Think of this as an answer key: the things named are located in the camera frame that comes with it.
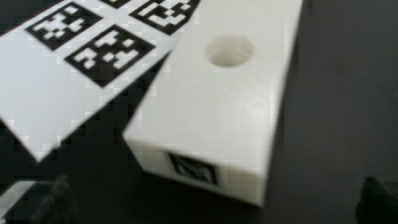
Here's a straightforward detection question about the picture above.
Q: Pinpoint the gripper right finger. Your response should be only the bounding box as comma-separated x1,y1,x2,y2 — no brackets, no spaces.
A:
355,177,398,224

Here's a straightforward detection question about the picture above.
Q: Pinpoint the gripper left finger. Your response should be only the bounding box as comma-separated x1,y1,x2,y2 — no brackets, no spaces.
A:
0,176,78,224

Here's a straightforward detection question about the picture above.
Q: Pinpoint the tall white block with tag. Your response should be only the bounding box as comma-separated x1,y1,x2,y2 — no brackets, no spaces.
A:
122,0,304,206

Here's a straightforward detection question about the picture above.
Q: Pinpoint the white marker sheet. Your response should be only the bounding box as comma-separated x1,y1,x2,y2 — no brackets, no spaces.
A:
0,0,201,160

